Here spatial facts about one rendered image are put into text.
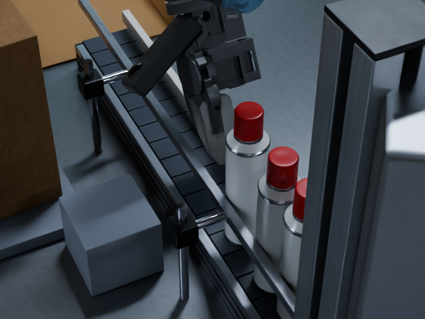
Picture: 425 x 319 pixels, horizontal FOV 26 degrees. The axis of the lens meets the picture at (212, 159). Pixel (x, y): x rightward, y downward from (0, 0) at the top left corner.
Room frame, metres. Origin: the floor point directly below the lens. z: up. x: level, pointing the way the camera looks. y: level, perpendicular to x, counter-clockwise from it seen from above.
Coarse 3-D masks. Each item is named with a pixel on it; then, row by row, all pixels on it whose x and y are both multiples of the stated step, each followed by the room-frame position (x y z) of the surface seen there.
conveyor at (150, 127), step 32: (128, 32) 1.21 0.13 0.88; (96, 64) 1.15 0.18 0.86; (128, 96) 1.05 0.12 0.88; (160, 96) 1.05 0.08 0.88; (160, 128) 0.98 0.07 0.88; (192, 128) 0.98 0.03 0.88; (160, 160) 0.92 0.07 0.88; (192, 192) 0.85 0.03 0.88; (224, 192) 0.85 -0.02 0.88; (224, 224) 0.80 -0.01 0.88; (224, 256) 0.74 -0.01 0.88; (256, 288) 0.69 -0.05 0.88
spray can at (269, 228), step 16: (272, 160) 0.70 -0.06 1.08; (288, 160) 0.70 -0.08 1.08; (272, 176) 0.69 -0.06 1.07; (288, 176) 0.69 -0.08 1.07; (272, 192) 0.69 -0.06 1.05; (288, 192) 0.69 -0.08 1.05; (272, 208) 0.68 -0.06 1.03; (256, 224) 0.70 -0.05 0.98; (272, 224) 0.68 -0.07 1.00; (256, 240) 0.70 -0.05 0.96; (272, 240) 0.68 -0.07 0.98; (272, 256) 0.68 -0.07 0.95; (256, 272) 0.70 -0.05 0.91
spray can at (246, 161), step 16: (240, 112) 0.78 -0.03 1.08; (256, 112) 0.78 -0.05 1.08; (240, 128) 0.77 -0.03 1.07; (256, 128) 0.77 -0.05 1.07; (240, 144) 0.77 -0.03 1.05; (256, 144) 0.77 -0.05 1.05; (240, 160) 0.76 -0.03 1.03; (256, 160) 0.76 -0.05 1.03; (240, 176) 0.76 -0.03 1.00; (256, 176) 0.76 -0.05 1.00; (240, 192) 0.76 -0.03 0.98; (256, 192) 0.76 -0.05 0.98; (240, 208) 0.76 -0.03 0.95; (256, 208) 0.76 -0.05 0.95
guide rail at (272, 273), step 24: (96, 24) 1.12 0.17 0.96; (120, 48) 1.06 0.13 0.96; (144, 96) 0.96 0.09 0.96; (168, 120) 0.90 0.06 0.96; (192, 168) 0.82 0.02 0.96; (216, 192) 0.77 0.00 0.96; (240, 240) 0.70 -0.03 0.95; (264, 264) 0.66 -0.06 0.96; (288, 288) 0.63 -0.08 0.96; (288, 312) 0.60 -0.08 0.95
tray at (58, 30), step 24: (24, 0) 1.37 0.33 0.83; (48, 0) 1.37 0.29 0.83; (72, 0) 1.37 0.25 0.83; (96, 0) 1.37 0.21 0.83; (120, 0) 1.37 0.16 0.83; (144, 0) 1.37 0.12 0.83; (48, 24) 1.30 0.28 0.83; (72, 24) 1.30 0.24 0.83; (120, 24) 1.30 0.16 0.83; (144, 24) 1.30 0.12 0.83; (168, 24) 1.30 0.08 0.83; (48, 48) 1.23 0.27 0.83; (72, 48) 1.23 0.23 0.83
